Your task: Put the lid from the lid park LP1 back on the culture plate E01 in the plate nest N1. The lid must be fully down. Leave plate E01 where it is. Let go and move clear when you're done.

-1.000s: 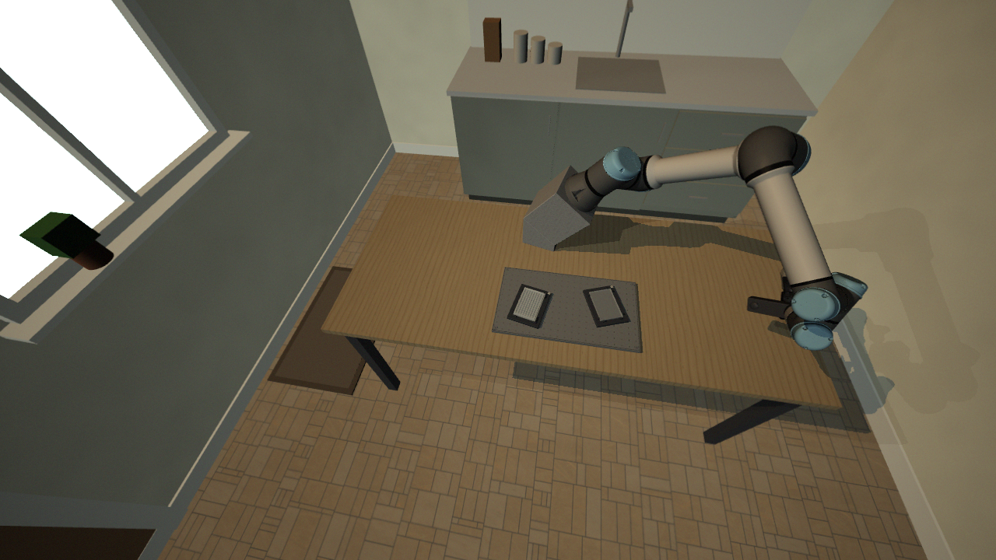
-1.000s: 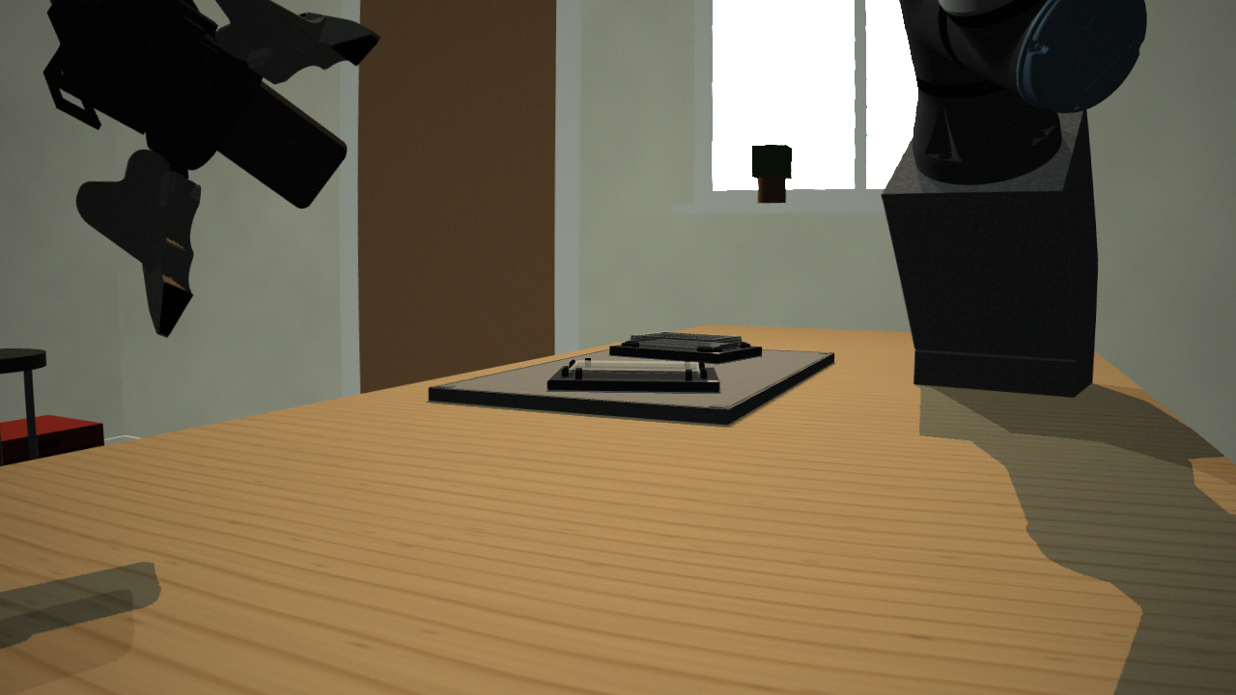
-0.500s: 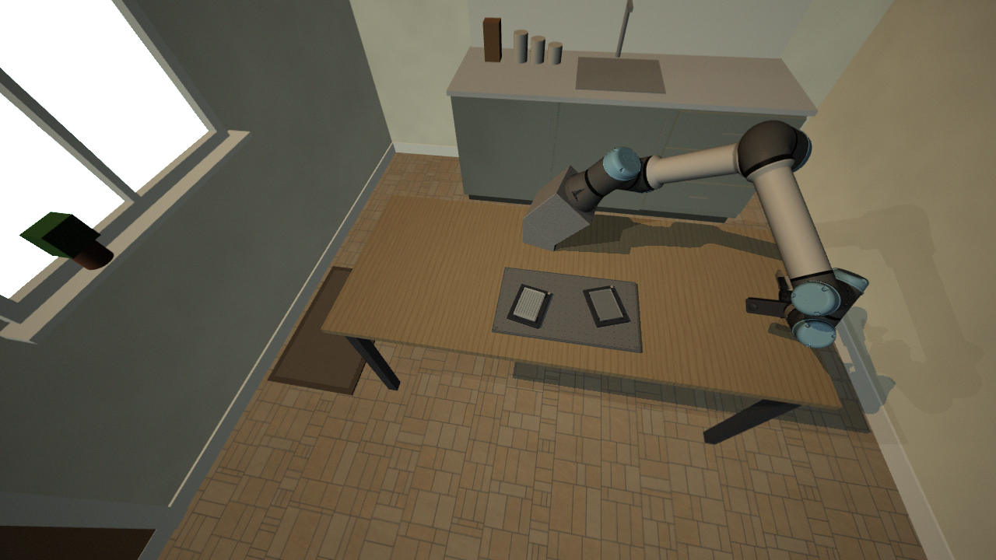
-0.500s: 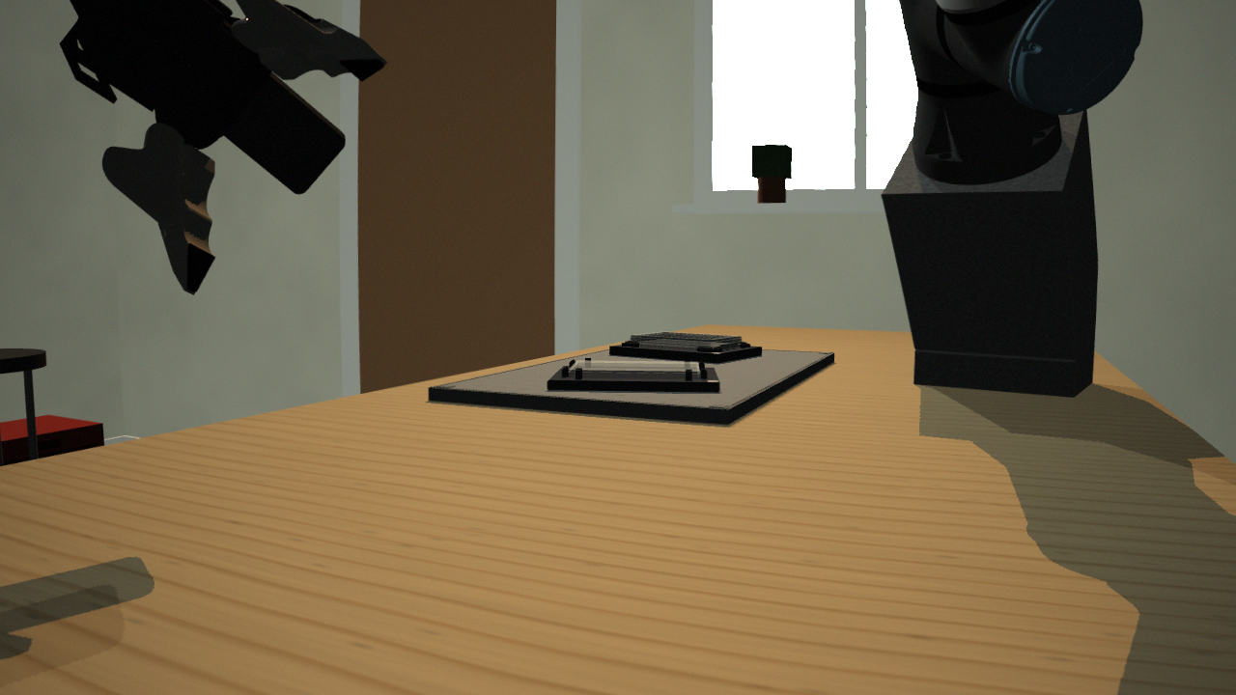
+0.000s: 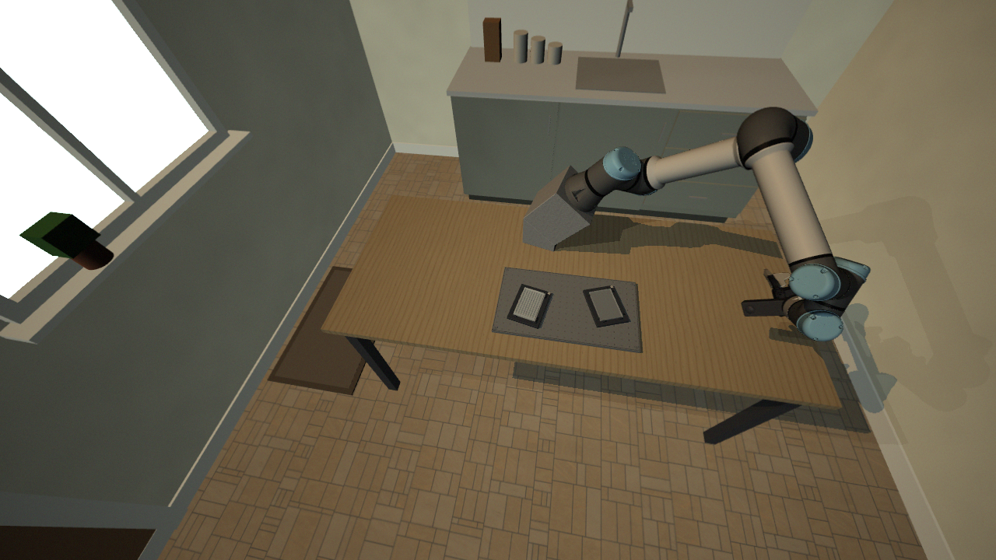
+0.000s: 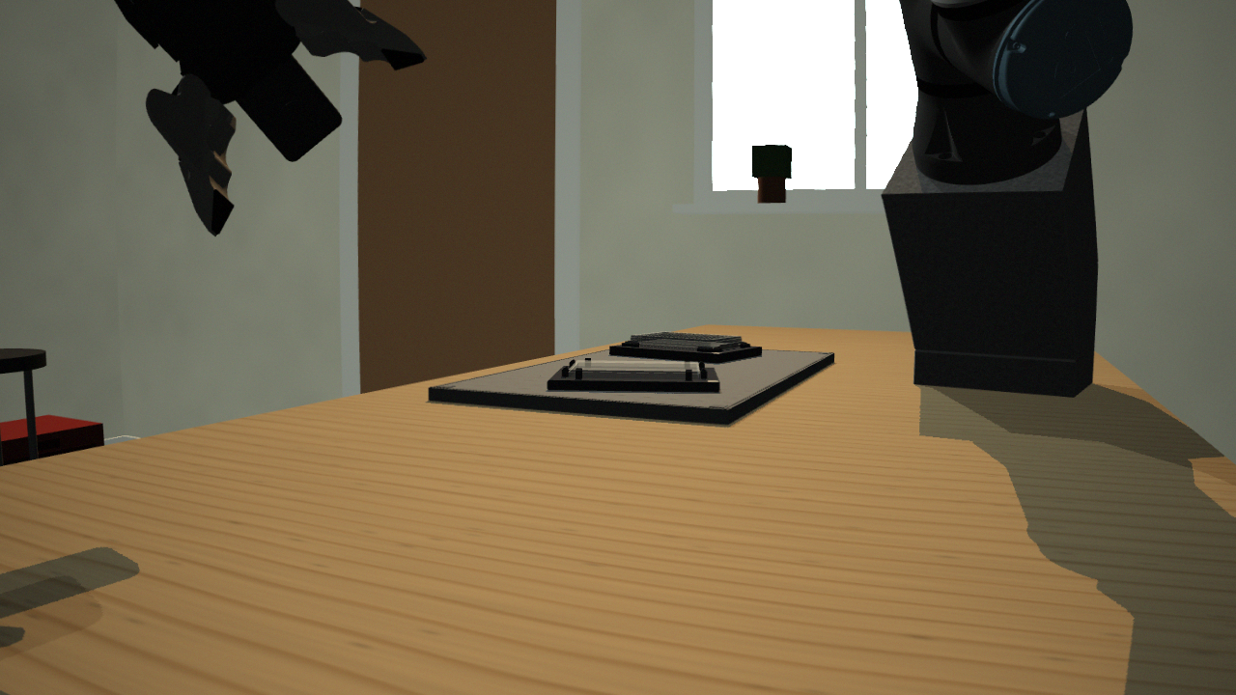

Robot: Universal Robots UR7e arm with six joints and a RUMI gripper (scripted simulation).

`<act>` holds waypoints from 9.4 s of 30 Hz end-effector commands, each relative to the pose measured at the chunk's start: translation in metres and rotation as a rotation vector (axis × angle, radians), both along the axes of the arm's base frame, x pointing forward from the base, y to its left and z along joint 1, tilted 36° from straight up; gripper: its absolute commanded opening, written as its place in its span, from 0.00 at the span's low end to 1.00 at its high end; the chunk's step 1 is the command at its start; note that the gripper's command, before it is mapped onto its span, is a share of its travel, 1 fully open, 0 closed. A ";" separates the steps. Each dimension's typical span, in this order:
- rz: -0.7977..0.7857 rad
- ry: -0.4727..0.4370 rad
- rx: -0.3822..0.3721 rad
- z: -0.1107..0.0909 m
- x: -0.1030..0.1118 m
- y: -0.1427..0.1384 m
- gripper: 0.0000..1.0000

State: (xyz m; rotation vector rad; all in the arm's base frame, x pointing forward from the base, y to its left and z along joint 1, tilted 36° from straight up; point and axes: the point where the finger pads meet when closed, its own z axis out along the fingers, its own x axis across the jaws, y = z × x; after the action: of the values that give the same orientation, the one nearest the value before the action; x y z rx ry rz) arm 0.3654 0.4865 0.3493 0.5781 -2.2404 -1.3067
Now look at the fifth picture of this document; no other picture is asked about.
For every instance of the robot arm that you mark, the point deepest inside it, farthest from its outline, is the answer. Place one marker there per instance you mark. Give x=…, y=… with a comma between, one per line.
x=814, y=273

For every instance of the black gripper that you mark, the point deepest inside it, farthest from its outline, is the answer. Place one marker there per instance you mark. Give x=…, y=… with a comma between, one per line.
x=777, y=282

